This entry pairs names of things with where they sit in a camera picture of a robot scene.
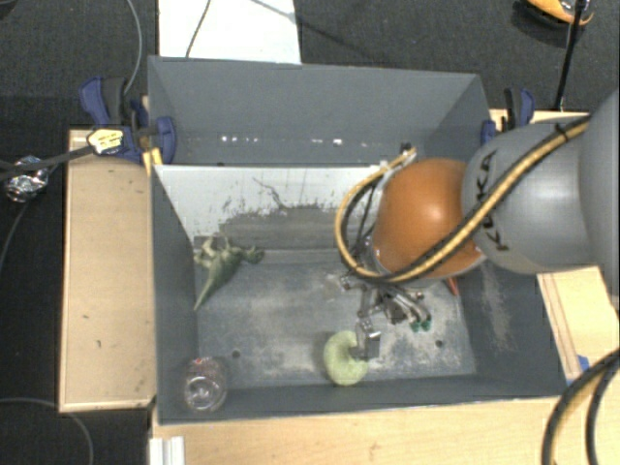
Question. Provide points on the green toy dinosaur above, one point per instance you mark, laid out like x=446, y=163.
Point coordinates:
x=223, y=264

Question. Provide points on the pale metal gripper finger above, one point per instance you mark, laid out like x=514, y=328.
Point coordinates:
x=363, y=330
x=374, y=344

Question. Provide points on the grey metal bin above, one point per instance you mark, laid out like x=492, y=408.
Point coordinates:
x=310, y=109

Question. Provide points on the pale wood flat board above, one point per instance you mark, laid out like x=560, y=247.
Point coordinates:
x=106, y=279

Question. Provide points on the red thin stick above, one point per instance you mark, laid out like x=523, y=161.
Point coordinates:
x=453, y=287

